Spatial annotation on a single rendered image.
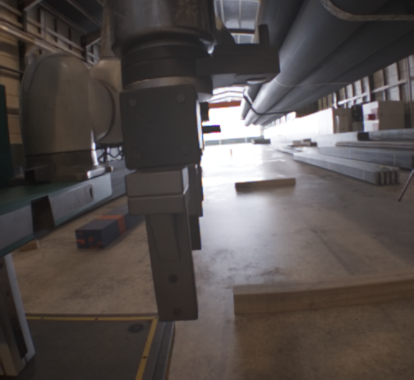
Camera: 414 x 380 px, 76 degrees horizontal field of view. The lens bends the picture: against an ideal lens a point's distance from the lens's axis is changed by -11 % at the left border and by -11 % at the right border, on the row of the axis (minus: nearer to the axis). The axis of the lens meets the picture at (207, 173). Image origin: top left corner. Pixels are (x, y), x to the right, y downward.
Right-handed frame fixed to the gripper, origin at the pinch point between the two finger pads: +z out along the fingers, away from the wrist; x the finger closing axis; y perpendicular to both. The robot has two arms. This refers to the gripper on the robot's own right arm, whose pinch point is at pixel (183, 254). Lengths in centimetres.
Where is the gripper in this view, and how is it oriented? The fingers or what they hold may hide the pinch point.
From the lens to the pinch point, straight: 26.7
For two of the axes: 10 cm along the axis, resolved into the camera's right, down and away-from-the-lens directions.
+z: 0.8, 9.9, 1.0
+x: 0.0, 1.0, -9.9
